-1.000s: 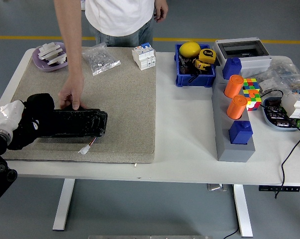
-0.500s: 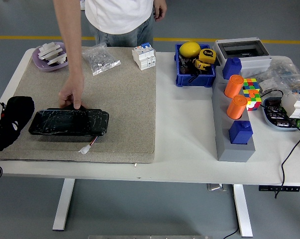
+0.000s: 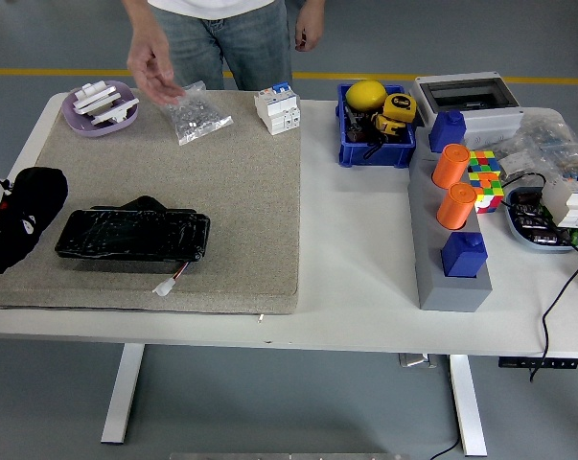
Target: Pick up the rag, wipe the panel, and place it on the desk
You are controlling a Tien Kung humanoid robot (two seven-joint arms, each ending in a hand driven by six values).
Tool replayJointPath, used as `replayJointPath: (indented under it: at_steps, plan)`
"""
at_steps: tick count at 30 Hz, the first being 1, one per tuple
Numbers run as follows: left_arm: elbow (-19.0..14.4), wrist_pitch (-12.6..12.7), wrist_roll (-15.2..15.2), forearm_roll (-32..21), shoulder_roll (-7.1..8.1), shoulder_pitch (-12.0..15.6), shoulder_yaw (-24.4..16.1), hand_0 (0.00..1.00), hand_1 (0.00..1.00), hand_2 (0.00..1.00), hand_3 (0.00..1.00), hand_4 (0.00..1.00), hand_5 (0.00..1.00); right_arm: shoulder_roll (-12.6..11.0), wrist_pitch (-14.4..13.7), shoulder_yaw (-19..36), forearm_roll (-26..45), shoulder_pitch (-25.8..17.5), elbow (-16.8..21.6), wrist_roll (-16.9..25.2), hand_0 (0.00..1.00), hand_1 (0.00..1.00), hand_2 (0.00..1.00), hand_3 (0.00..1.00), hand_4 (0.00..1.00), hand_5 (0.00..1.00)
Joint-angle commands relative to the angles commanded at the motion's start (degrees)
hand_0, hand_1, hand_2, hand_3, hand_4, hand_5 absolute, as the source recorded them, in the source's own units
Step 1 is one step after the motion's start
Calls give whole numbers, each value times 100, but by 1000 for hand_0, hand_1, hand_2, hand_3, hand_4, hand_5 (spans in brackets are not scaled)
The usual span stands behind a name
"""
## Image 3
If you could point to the clear bag of screws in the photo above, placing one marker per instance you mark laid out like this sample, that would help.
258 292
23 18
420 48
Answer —
197 117

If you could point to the person's left hand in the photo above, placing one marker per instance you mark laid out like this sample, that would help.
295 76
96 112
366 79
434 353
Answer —
310 31

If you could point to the yellow and black tool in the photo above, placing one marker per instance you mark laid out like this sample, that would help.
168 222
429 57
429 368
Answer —
388 125

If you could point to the black table control panel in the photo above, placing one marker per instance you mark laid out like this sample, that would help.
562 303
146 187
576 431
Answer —
538 363

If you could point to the yellow lemon-shaped ball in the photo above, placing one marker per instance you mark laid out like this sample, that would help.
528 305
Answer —
365 96

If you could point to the blue block with knob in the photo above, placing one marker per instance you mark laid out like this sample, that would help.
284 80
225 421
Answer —
462 256
446 131

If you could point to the orange cylinder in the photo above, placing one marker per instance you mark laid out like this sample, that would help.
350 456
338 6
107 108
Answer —
450 165
455 206

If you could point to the person's right forearm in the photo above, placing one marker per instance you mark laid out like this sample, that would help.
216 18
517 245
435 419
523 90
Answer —
142 19

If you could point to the dark brown tool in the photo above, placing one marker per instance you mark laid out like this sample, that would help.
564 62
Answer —
354 130

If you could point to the silver plate under table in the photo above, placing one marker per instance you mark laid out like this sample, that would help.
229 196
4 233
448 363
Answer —
417 360

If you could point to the small bag with white part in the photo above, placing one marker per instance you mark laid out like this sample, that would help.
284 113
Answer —
516 164

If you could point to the person's left forearm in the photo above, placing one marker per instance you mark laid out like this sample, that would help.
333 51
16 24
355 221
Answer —
313 6

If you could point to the multicoloured puzzle cube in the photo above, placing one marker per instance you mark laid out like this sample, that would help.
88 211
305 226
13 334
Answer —
487 184

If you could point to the grey slotted base block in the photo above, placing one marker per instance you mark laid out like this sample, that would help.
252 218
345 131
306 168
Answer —
451 294

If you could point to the black glossy panel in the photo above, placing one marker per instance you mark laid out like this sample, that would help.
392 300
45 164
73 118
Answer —
135 235

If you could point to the white plastic bracket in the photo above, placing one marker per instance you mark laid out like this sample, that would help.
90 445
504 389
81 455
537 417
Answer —
118 110

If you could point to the stacked white plastic strips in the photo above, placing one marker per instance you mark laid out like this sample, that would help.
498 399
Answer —
94 98

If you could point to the light blue bowl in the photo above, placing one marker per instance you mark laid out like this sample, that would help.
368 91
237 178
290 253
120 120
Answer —
533 225

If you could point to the grey-brown mat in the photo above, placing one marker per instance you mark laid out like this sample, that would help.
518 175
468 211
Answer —
221 182

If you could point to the yellow tape measure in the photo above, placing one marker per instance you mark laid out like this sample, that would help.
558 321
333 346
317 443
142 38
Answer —
399 105

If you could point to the person's right hand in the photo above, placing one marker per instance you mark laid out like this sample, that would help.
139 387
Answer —
152 67

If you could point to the white circuit breaker blue switches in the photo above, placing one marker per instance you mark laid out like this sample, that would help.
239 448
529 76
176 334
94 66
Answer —
276 112
571 201

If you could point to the purple shallow bowl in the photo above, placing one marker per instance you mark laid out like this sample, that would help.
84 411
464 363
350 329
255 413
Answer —
77 122

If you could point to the blue plastic bin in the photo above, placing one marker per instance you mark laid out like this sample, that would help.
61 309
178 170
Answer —
379 155

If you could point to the white electrical distribution box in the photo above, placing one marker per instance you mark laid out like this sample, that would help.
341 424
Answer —
490 120

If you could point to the person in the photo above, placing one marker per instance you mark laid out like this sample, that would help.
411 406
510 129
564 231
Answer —
250 43

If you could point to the black printed rag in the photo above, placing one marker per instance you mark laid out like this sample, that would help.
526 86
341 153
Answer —
34 201

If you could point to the white table leg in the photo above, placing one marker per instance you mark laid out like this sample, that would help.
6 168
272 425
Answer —
468 407
121 397

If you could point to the large clear bag of parts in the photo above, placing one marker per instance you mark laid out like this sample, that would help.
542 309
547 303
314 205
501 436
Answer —
557 144

